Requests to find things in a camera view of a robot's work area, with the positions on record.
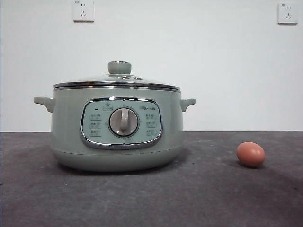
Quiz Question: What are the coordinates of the glass lid with green knob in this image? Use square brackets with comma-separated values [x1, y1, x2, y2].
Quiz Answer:
[53, 61, 181, 92]

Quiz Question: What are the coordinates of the brown egg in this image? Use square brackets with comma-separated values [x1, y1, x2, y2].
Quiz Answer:
[236, 141, 266, 168]

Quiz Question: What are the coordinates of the pale green electric pot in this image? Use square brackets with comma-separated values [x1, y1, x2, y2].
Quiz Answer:
[33, 87, 196, 173]

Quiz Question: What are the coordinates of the white wall socket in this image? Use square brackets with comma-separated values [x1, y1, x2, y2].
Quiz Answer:
[72, 0, 95, 23]
[277, 2, 298, 25]

